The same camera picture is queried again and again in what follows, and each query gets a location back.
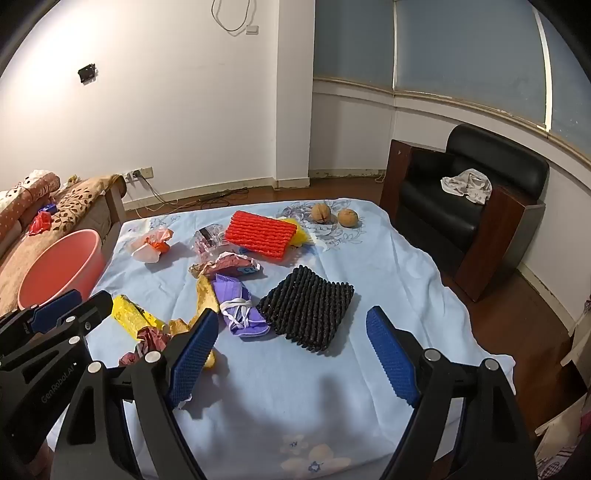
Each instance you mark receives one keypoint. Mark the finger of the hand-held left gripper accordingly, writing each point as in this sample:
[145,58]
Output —
[46,316]
[94,307]

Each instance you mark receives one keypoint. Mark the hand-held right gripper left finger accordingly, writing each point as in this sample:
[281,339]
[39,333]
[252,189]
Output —
[194,355]

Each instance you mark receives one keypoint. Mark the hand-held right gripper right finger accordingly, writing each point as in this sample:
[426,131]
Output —
[392,355]

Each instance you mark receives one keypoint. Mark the yellow wrapper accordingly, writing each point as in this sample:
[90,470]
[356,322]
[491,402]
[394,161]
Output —
[134,316]

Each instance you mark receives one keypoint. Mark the dark red wrapper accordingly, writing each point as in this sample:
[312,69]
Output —
[150,341]

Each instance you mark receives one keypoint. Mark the pink plastic bucket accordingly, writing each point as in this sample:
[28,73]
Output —
[60,267]

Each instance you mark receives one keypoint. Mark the gold wrapper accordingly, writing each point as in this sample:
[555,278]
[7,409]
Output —
[206,297]

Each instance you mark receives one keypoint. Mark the purple face mask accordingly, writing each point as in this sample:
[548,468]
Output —
[231,290]

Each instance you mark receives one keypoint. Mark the orange and white plastic bag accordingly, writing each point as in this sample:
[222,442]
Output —
[150,247]

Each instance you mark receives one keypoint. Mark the brown wrapper with blue label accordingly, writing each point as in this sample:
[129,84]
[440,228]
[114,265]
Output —
[226,264]

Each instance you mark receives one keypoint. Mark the black foam net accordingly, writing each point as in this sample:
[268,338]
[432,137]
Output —
[307,307]

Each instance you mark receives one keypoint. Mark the clear plastic snack wrapper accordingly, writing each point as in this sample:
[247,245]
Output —
[207,239]

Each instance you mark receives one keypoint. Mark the red foam net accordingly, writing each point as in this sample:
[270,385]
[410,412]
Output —
[258,235]

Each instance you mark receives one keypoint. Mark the red plastic bag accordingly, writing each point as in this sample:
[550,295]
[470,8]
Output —
[40,224]

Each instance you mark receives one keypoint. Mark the light blue floral cloth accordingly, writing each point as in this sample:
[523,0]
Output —
[369,258]

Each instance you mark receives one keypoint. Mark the bed with brown blanket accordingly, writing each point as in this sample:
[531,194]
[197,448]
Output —
[78,203]

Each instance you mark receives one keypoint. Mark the blue snack packet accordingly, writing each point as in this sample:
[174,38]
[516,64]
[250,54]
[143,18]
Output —
[47,208]

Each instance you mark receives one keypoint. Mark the polka-dot quilt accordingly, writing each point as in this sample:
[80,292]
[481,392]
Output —
[18,203]

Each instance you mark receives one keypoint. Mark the walnut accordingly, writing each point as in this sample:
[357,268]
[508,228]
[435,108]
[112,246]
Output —
[321,213]
[348,218]

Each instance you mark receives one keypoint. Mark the yellow foam net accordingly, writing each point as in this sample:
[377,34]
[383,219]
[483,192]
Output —
[300,236]

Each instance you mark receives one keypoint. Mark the black leather armchair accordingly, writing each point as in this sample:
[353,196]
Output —
[429,207]

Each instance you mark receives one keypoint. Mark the frosted window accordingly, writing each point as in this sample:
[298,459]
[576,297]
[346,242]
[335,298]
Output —
[461,46]

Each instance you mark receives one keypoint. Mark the bed frame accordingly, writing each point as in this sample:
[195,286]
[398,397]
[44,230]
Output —
[115,205]

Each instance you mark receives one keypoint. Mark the wall socket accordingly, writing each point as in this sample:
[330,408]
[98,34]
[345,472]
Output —
[138,174]

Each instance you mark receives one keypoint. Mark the black wall bracket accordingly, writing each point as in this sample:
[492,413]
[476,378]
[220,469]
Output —
[87,73]

